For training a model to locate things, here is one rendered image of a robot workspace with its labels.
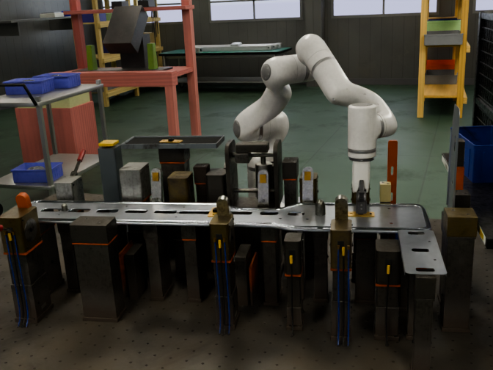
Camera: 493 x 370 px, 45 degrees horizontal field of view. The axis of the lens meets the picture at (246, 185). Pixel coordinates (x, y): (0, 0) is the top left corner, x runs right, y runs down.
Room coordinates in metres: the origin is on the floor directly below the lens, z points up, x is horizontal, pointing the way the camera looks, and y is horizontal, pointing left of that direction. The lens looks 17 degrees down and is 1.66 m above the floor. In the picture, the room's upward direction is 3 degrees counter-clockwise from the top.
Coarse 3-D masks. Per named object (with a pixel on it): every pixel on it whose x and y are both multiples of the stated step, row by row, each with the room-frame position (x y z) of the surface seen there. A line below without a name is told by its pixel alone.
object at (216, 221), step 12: (216, 216) 1.68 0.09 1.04; (228, 216) 1.68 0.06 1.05; (216, 228) 1.61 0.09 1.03; (228, 228) 1.62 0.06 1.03; (216, 240) 1.61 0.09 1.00; (228, 240) 1.61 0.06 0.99; (216, 252) 1.62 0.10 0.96; (228, 252) 1.61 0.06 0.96; (216, 264) 1.61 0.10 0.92; (228, 264) 1.62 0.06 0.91; (216, 276) 1.63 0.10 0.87; (228, 276) 1.62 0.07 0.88; (216, 288) 1.63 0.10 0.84; (228, 288) 1.62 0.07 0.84; (216, 300) 1.62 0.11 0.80; (228, 300) 1.61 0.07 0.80; (216, 312) 1.62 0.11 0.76; (228, 312) 1.62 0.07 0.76; (216, 324) 1.62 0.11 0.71; (228, 324) 1.62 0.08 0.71
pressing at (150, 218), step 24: (48, 216) 1.89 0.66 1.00; (72, 216) 1.87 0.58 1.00; (96, 216) 1.86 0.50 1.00; (120, 216) 1.85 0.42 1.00; (144, 216) 1.84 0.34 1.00; (168, 216) 1.83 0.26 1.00; (192, 216) 1.82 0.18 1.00; (240, 216) 1.79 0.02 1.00; (264, 216) 1.78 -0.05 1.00; (288, 216) 1.77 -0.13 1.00; (312, 216) 1.76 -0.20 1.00; (384, 216) 1.73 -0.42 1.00; (408, 216) 1.72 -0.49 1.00
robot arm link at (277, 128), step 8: (272, 120) 2.38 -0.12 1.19; (280, 120) 2.40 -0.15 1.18; (288, 120) 2.44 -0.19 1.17; (264, 128) 2.36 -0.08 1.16; (272, 128) 2.38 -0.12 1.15; (280, 128) 2.39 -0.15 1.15; (288, 128) 2.43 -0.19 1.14; (264, 136) 2.37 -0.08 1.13; (272, 136) 2.39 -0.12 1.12; (280, 136) 2.39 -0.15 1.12; (272, 144) 2.40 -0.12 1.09; (272, 152) 2.38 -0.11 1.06; (256, 160) 2.37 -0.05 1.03; (272, 160) 2.39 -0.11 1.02; (248, 168) 2.40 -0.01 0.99
